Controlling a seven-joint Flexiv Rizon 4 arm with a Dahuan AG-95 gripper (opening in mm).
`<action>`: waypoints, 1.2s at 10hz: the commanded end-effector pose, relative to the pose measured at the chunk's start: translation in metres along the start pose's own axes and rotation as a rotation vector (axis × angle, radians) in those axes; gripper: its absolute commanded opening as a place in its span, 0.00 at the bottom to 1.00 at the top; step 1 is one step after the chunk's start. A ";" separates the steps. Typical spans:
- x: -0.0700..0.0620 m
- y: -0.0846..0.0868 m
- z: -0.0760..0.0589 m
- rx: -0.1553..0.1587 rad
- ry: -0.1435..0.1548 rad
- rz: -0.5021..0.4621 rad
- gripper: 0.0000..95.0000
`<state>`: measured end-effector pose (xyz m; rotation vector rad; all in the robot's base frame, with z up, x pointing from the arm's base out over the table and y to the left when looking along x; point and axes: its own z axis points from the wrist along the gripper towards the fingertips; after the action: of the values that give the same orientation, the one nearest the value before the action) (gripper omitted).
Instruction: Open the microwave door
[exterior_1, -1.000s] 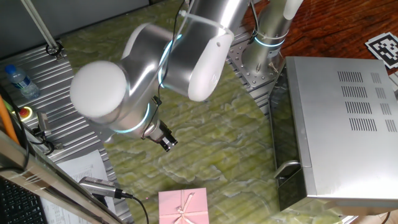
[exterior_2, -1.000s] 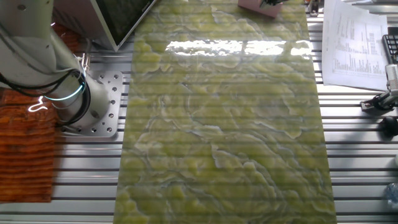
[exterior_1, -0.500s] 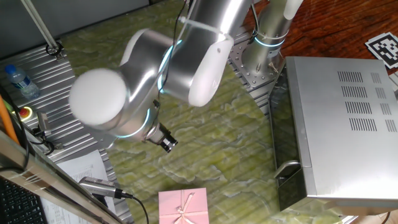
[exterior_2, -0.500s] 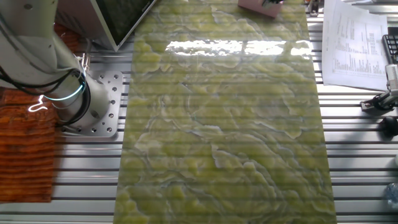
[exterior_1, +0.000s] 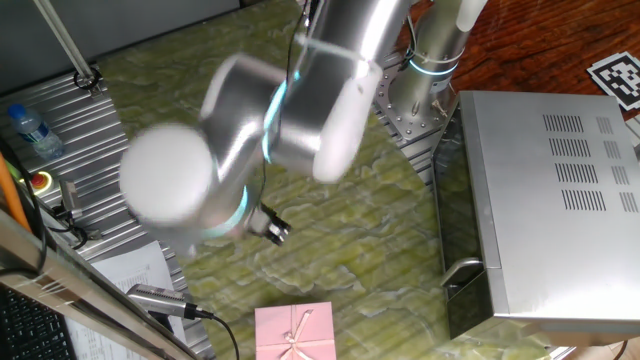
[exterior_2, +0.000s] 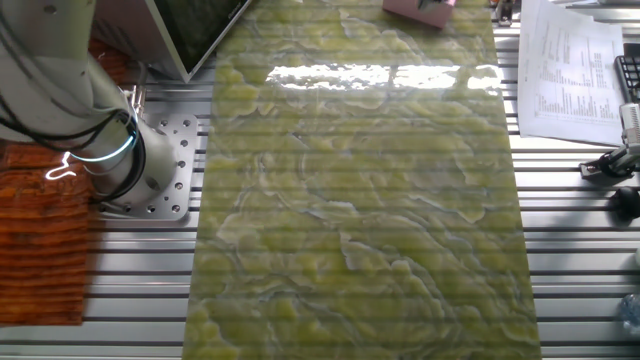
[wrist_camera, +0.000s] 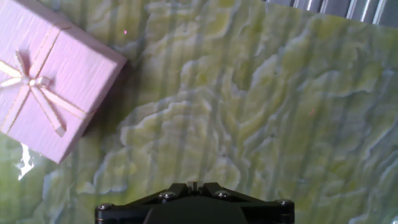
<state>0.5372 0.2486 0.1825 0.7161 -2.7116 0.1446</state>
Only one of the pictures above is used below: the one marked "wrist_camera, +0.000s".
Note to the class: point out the pink gift box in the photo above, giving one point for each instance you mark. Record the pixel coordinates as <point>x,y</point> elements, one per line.
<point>77,77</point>

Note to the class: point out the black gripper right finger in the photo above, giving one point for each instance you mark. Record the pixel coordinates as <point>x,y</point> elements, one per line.
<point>267,213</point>

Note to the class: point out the green marble pattern mat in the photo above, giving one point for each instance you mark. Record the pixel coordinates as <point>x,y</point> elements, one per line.
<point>248,109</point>

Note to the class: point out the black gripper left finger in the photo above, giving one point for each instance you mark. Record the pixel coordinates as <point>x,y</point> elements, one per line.
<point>136,211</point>

